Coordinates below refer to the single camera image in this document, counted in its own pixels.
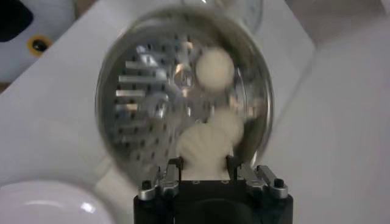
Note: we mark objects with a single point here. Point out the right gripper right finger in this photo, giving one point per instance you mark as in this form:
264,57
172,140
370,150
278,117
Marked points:
253,179

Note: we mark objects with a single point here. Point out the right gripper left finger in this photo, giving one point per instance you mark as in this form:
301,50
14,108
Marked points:
170,182

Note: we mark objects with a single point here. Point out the white steamed baozi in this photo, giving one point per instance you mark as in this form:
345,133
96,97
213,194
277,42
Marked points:
231,121
204,152
214,68

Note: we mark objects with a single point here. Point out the stainless steel steamer basket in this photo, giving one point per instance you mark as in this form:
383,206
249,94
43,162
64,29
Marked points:
137,106

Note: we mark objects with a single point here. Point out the white round plate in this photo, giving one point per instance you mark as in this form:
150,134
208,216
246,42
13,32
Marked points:
45,204

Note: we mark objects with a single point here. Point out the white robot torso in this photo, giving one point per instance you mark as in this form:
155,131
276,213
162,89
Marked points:
18,61

